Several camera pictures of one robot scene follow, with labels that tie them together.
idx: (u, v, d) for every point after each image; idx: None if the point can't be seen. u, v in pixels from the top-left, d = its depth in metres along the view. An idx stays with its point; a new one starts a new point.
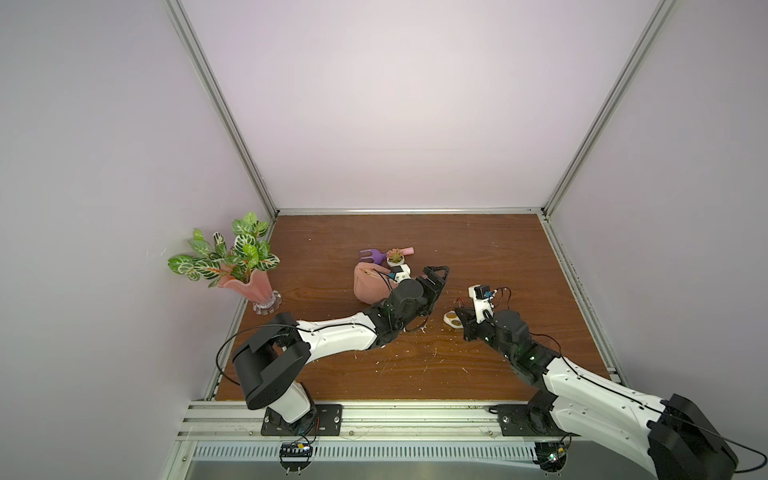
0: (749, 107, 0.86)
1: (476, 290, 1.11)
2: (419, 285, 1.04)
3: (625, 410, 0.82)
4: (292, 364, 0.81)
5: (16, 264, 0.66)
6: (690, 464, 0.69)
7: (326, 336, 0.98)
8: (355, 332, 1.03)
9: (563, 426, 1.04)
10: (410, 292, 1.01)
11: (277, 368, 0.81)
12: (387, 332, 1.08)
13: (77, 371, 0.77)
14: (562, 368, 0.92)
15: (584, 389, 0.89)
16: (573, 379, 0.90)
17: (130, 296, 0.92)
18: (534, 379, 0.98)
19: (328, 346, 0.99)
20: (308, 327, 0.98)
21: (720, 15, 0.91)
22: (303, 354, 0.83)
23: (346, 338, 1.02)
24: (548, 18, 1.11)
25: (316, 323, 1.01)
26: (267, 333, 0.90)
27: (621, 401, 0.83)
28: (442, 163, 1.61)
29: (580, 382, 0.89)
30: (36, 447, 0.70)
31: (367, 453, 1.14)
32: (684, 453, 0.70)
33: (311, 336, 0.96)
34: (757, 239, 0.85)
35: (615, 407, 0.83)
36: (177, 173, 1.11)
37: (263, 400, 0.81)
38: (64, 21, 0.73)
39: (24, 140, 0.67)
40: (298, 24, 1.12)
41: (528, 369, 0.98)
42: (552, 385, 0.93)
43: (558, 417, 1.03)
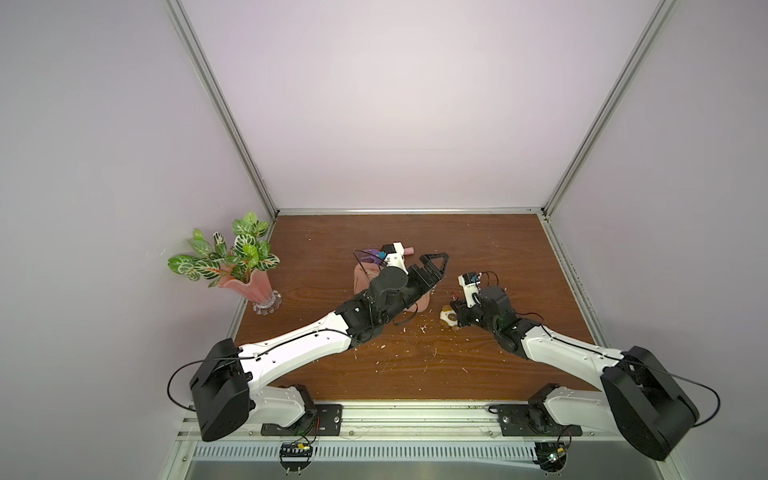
0: (750, 107, 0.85)
1: (463, 276, 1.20)
2: (402, 273, 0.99)
3: (586, 361, 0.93)
4: (229, 401, 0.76)
5: (15, 264, 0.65)
6: (639, 401, 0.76)
7: (276, 358, 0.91)
8: (317, 344, 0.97)
9: (559, 421, 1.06)
10: (390, 283, 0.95)
11: (217, 407, 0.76)
12: (367, 327, 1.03)
13: (76, 372, 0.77)
14: (538, 333, 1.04)
15: (555, 349, 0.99)
16: (546, 341, 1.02)
17: (130, 296, 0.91)
18: (515, 348, 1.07)
19: (281, 368, 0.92)
20: (253, 353, 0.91)
21: (721, 15, 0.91)
22: (241, 388, 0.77)
23: (303, 354, 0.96)
24: (548, 18, 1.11)
25: (264, 346, 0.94)
26: (209, 366, 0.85)
27: (584, 354, 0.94)
28: (442, 163, 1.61)
29: (553, 343, 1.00)
30: (35, 448, 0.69)
31: (367, 453, 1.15)
32: (634, 392, 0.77)
33: (256, 363, 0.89)
34: (757, 239, 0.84)
35: (579, 359, 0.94)
36: (177, 173, 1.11)
37: (217, 432, 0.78)
38: (63, 19, 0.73)
39: (23, 140, 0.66)
40: (297, 24, 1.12)
41: (510, 338, 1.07)
42: (528, 348, 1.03)
43: (551, 406, 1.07)
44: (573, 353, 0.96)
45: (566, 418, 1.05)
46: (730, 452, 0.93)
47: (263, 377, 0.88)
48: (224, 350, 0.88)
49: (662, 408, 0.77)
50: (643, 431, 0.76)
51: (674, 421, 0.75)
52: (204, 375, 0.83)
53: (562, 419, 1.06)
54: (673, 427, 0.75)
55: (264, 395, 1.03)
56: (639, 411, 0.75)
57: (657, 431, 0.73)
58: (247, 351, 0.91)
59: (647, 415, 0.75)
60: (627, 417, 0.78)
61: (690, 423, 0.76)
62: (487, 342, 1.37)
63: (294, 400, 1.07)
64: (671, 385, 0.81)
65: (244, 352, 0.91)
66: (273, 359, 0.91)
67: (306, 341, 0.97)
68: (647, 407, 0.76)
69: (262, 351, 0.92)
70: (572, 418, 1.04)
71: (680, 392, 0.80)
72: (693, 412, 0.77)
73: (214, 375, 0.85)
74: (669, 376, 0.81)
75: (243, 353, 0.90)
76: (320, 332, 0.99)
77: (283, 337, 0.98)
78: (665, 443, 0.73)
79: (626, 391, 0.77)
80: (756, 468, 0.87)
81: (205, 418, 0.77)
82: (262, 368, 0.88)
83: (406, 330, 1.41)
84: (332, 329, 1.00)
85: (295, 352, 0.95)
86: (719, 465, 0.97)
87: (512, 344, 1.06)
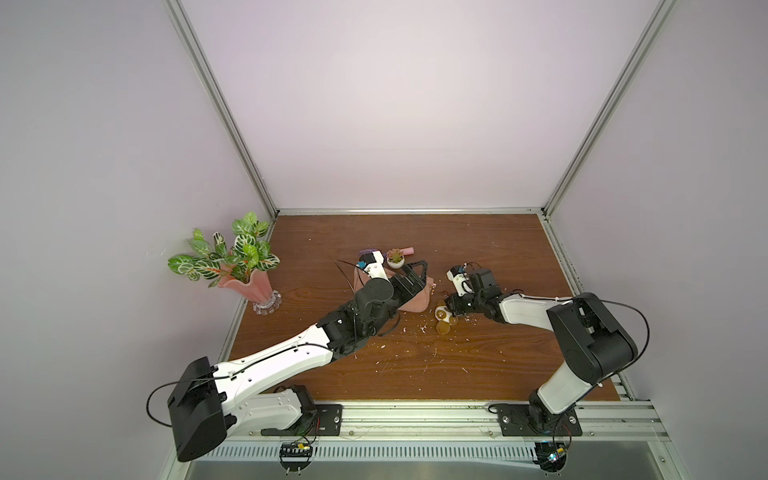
0: (749, 107, 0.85)
1: (451, 270, 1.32)
2: (388, 284, 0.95)
3: (541, 304, 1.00)
4: (206, 421, 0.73)
5: (15, 265, 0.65)
6: (575, 328, 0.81)
7: (253, 376, 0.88)
8: (296, 359, 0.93)
9: (555, 410, 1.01)
10: (376, 294, 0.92)
11: (192, 425, 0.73)
12: (351, 340, 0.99)
13: (77, 372, 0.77)
14: (512, 296, 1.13)
15: (522, 303, 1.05)
16: (515, 298, 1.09)
17: (130, 297, 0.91)
18: (496, 315, 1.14)
19: (257, 386, 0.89)
20: (228, 372, 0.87)
21: (721, 14, 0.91)
22: (215, 410, 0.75)
23: (281, 370, 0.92)
24: (547, 19, 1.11)
25: (243, 362, 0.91)
26: (182, 385, 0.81)
27: (543, 303, 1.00)
28: (442, 163, 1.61)
29: (523, 300, 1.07)
30: (36, 448, 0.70)
31: (367, 453, 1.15)
32: (573, 321, 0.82)
33: (230, 383, 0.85)
34: (757, 239, 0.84)
35: (537, 306, 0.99)
36: (176, 173, 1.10)
37: (197, 449, 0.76)
38: (64, 20, 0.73)
39: (26, 141, 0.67)
40: (297, 24, 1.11)
41: (493, 304, 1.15)
42: (504, 310, 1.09)
43: (544, 395, 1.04)
44: (534, 302, 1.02)
45: (559, 405, 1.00)
46: (730, 452, 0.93)
47: (238, 397, 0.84)
48: (197, 368, 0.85)
49: (600, 341, 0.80)
50: (579, 357, 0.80)
51: (610, 351, 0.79)
52: (179, 395, 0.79)
53: (557, 408, 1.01)
54: (606, 355, 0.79)
55: (248, 407, 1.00)
56: (574, 337, 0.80)
57: (590, 355, 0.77)
58: (223, 370, 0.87)
59: (581, 341, 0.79)
60: (566, 346, 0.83)
61: (626, 355, 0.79)
62: (486, 342, 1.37)
63: (288, 404, 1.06)
64: (612, 321, 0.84)
65: (219, 371, 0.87)
66: (249, 377, 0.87)
67: (284, 356, 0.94)
68: (582, 336, 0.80)
69: (238, 368, 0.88)
70: (563, 403, 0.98)
71: (620, 328, 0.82)
72: (630, 347, 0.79)
73: (189, 396, 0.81)
74: (610, 312, 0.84)
75: (219, 371, 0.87)
76: (300, 347, 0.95)
77: (261, 354, 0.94)
78: (597, 368, 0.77)
79: (563, 320, 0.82)
80: (757, 468, 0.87)
81: (181, 440, 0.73)
82: (238, 386, 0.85)
83: (406, 331, 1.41)
84: (312, 343, 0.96)
85: (272, 368, 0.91)
86: (719, 464, 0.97)
87: (493, 310, 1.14)
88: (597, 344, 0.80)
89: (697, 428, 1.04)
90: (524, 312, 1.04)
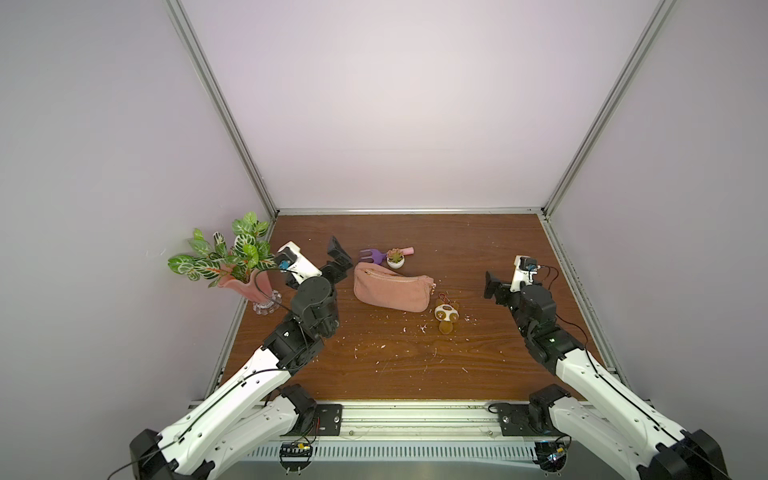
0: (749, 107, 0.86)
1: (520, 260, 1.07)
2: (320, 282, 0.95)
3: (637, 424, 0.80)
4: None
5: (17, 264, 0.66)
6: None
7: (202, 429, 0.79)
8: (246, 394, 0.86)
9: (558, 428, 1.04)
10: (311, 297, 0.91)
11: None
12: (304, 348, 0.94)
13: (75, 372, 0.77)
14: (581, 362, 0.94)
15: (600, 391, 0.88)
16: (590, 374, 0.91)
17: (129, 296, 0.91)
18: (545, 360, 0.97)
19: (212, 435, 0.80)
20: (172, 435, 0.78)
21: (720, 15, 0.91)
22: None
23: (232, 412, 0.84)
24: (547, 20, 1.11)
25: (188, 417, 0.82)
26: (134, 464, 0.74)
27: (636, 415, 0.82)
28: (443, 163, 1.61)
29: (600, 383, 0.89)
30: (36, 447, 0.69)
31: (367, 453, 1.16)
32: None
33: (178, 445, 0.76)
34: (758, 237, 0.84)
35: (626, 417, 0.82)
36: (176, 173, 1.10)
37: None
38: (64, 20, 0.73)
39: (27, 139, 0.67)
40: (297, 24, 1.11)
41: (544, 348, 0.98)
42: (562, 370, 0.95)
43: (558, 414, 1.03)
44: (621, 403, 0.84)
45: (563, 426, 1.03)
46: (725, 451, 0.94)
47: (193, 456, 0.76)
48: (145, 443, 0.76)
49: None
50: None
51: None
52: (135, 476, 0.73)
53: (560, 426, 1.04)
54: None
55: (227, 442, 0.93)
56: None
57: None
58: (167, 435, 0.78)
59: None
60: None
61: None
62: (486, 342, 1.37)
63: (278, 413, 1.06)
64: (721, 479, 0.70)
65: (163, 440, 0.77)
66: (199, 432, 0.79)
67: (232, 394, 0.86)
68: None
69: (184, 428, 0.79)
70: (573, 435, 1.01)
71: None
72: None
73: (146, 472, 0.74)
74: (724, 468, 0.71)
75: (163, 440, 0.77)
76: (247, 379, 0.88)
77: (205, 402, 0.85)
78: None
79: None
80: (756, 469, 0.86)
81: None
82: (188, 446, 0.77)
83: (406, 330, 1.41)
84: (260, 371, 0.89)
85: (222, 413, 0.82)
86: None
87: (542, 356, 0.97)
88: None
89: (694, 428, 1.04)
90: (602, 405, 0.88)
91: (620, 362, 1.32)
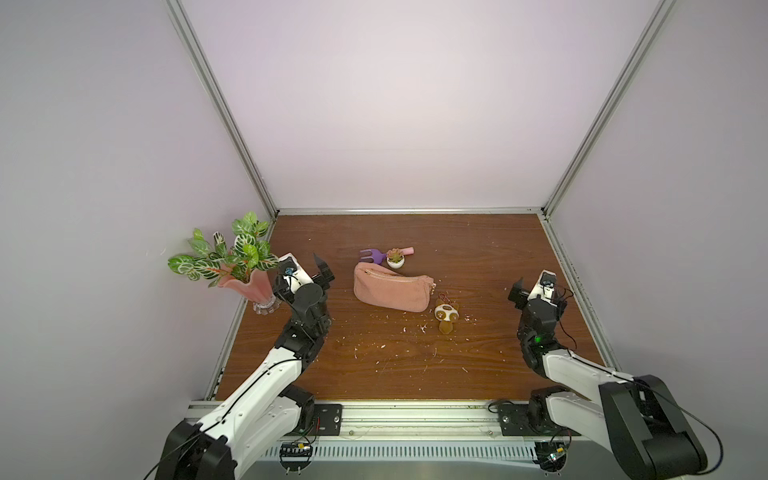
0: (749, 107, 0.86)
1: (543, 274, 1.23)
2: (313, 287, 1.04)
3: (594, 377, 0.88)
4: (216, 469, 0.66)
5: (14, 265, 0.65)
6: (630, 417, 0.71)
7: (241, 410, 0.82)
8: (273, 380, 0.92)
9: (556, 419, 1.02)
10: (308, 299, 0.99)
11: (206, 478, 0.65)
12: (310, 345, 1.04)
13: (75, 372, 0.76)
14: (560, 352, 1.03)
15: (569, 364, 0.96)
16: (566, 358, 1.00)
17: (129, 296, 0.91)
18: (536, 366, 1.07)
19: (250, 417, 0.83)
20: (215, 419, 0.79)
21: (720, 15, 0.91)
22: (223, 452, 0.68)
23: (264, 396, 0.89)
24: (548, 18, 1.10)
25: (222, 407, 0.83)
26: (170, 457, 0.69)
27: (594, 371, 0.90)
28: (443, 163, 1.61)
29: (570, 360, 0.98)
30: (36, 448, 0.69)
31: (367, 453, 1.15)
32: (630, 408, 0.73)
33: (223, 426, 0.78)
34: (758, 237, 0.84)
35: (586, 375, 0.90)
36: (176, 173, 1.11)
37: None
38: (64, 20, 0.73)
39: (27, 140, 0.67)
40: (297, 24, 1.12)
41: (536, 355, 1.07)
42: (547, 364, 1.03)
43: (551, 403, 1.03)
44: (583, 368, 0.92)
45: (559, 416, 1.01)
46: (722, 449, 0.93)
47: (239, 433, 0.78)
48: (182, 434, 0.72)
49: (659, 439, 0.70)
50: (628, 449, 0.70)
51: (669, 450, 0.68)
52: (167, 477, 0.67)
53: (558, 419, 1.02)
54: (665, 458, 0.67)
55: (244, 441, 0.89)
56: (627, 425, 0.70)
57: (642, 450, 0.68)
58: (208, 421, 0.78)
59: (634, 432, 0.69)
60: (615, 432, 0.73)
61: (689, 463, 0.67)
62: (486, 342, 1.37)
63: (281, 409, 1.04)
64: (676, 418, 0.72)
65: (204, 425, 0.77)
66: (240, 412, 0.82)
67: (260, 382, 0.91)
68: (639, 426, 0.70)
69: (224, 412, 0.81)
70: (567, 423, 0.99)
71: (687, 429, 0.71)
72: (695, 452, 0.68)
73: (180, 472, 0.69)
74: (676, 408, 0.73)
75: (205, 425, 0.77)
76: (271, 369, 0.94)
77: (235, 393, 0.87)
78: (650, 465, 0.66)
79: (619, 405, 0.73)
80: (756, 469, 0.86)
81: None
82: (233, 423, 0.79)
83: (406, 330, 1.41)
84: (281, 361, 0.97)
85: (257, 395, 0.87)
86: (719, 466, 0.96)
87: (533, 361, 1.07)
88: (653, 440, 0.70)
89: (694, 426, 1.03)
90: (571, 376, 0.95)
91: (620, 362, 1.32)
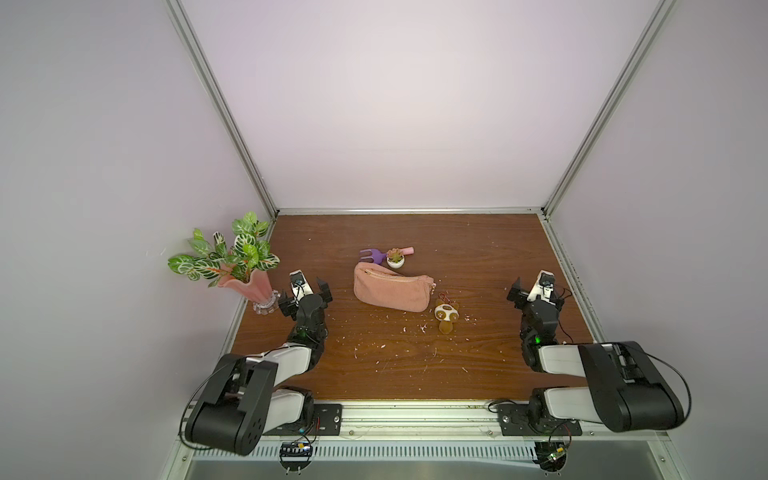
0: (748, 107, 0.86)
1: (542, 275, 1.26)
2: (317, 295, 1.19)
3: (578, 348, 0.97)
4: (264, 390, 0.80)
5: (14, 266, 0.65)
6: (608, 370, 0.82)
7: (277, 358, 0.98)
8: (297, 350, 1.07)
9: (555, 413, 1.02)
10: (312, 306, 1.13)
11: (253, 397, 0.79)
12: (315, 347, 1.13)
13: (75, 372, 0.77)
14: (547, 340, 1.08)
15: (558, 348, 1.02)
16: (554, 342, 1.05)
17: (129, 295, 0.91)
18: (534, 364, 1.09)
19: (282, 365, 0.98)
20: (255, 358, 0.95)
21: (720, 16, 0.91)
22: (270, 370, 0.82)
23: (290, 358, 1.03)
24: (548, 18, 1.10)
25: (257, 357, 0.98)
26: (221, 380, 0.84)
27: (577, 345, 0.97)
28: (442, 162, 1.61)
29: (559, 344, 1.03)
30: (36, 448, 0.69)
31: (367, 453, 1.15)
32: (607, 362, 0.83)
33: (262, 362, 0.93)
34: (757, 237, 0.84)
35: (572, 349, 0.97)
36: (176, 173, 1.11)
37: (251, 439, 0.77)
38: (63, 20, 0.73)
39: (26, 140, 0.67)
40: (297, 24, 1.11)
41: (534, 353, 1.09)
42: (541, 357, 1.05)
43: (549, 393, 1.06)
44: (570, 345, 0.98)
45: (559, 408, 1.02)
46: (723, 449, 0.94)
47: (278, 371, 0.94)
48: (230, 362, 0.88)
49: (638, 390, 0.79)
50: (608, 399, 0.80)
51: (645, 403, 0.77)
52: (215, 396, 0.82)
53: (558, 413, 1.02)
54: (640, 407, 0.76)
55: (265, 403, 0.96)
56: (605, 376, 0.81)
57: (618, 398, 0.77)
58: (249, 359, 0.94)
59: (611, 382, 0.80)
60: (596, 386, 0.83)
61: (661, 409, 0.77)
62: (487, 342, 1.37)
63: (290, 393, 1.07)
64: (651, 373, 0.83)
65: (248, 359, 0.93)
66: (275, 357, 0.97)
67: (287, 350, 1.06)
68: (615, 377, 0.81)
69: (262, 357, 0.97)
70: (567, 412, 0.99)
71: (661, 381, 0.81)
72: (667, 401, 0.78)
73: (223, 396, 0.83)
74: (651, 366, 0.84)
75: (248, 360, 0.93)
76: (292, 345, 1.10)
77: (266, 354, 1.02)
78: (626, 414, 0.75)
79: (596, 360, 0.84)
80: (756, 468, 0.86)
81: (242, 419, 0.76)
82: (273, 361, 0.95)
83: (406, 330, 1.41)
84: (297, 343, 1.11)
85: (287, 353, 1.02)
86: (719, 466, 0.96)
87: (532, 358, 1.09)
88: (632, 391, 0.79)
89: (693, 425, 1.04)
90: (560, 357, 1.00)
91: None
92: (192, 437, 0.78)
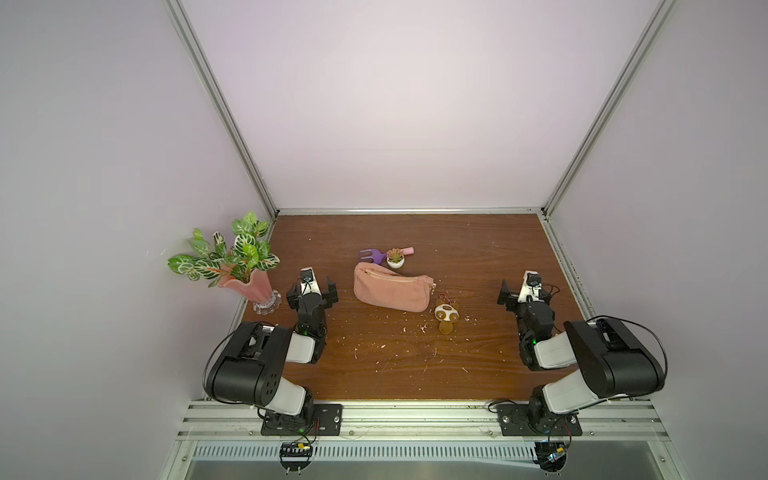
0: (748, 107, 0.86)
1: (529, 274, 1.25)
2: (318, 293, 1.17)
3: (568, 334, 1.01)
4: (283, 342, 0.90)
5: (12, 266, 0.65)
6: (590, 338, 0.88)
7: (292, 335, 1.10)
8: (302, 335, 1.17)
9: (556, 408, 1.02)
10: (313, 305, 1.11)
11: (275, 348, 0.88)
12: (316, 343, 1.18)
13: (75, 371, 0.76)
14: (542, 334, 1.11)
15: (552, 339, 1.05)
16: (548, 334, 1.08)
17: (129, 295, 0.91)
18: (531, 363, 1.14)
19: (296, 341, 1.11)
20: None
21: (720, 16, 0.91)
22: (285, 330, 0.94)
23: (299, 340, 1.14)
24: (547, 18, 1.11)
25: None
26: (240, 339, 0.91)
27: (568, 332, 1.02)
28: (442, 162, 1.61)
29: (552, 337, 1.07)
30: (35, 447, 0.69)
31: (367, 453, 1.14)
32: (589, 333, 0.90)
33: None
34: (758, 237, 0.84)
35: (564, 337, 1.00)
36: (176, 172, 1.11)
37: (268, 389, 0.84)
38: (62, 20, 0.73)
39: (25, 139, 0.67)
40: (297, 24, 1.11)
41: (531, 353, 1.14)
42: (537, 353, 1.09)
43: (548, 389, 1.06)
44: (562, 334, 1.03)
45: (558, 402, 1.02)
46: (724, 448, 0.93)
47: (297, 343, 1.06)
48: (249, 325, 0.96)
49: (620, 354, 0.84)
50: (593, 365, 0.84)
51: (629, 365, 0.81)
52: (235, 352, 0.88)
53: (558, 408, 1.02)
54: (625, 369, 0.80)
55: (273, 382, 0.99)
56: (589, 343, 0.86)
57: (602, 361, 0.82)
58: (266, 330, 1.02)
59: (595, 349, 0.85)
60: (582, 357, 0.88)
61: (645, 369, 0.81)
62: (487, 342, 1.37)
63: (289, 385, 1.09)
64: (632, 341, 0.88)
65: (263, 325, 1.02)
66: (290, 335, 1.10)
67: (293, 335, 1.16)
68: (597, 344, 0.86)
69: None
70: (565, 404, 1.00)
71: (641, 346, 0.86)
72: (649, 361, 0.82)
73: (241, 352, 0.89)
74: (631, 336, 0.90)
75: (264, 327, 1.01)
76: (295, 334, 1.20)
77: None
78: (610, 378, 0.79)
79: (579, 332, 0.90)
80: (757, 468, 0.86)
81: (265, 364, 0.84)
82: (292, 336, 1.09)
83: (406, 330, 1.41)
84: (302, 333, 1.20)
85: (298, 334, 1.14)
86: (720, 466, 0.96)
87: (528, 358, 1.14)
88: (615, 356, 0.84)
89: (694, 424, 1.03)
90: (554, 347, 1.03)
91: None
92: (213, 391, 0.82)
